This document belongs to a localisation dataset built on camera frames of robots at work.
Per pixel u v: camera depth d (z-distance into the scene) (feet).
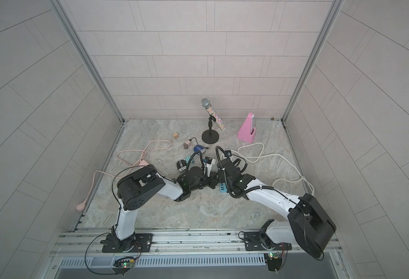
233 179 2.06
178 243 2.37
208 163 2.62
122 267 2.15
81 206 2.70
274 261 2.24
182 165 2.99
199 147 3.25
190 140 3.37
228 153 2.41
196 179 2.33
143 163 3.05
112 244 2.30
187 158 3.16
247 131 3.32
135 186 1.68
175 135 3.51
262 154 3.25
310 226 1.33
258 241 2.28
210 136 3.54
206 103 2.84
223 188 2.76
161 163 3.14
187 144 3.32
